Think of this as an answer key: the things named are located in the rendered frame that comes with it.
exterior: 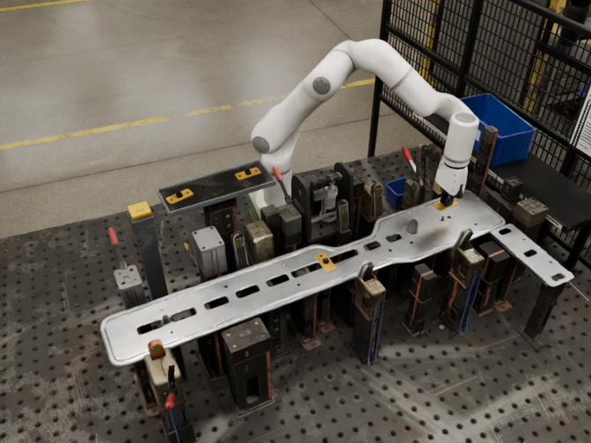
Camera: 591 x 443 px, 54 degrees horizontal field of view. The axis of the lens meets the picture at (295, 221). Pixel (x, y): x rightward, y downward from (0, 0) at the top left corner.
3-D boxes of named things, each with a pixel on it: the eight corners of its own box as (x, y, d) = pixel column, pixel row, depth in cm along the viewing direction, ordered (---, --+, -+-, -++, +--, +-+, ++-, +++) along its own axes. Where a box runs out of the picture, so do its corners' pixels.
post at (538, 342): (536, 350, 196) (561, 294, 177) (513, 327, 203) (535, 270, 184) (550, 343, 198) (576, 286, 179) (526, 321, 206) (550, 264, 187)
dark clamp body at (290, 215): (284, 305, 211) (283, 228, 186) (269, 281, 220) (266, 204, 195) (310, 295, 215) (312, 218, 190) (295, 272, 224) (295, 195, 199)
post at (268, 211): (269, 297, 214) (266, 215, 188) (264, 288, 217) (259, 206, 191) (281, 293, 216) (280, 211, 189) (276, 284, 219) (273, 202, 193)
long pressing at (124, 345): (115, 379, 154) (113, 375, 153) (97, 320, 169) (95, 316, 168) (510, 225, 201) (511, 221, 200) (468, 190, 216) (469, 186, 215)
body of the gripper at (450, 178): (436, 154, 187) (431, 181, 194) (456, 170, 180) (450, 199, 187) (455, 148, 189) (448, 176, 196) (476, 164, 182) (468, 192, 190)
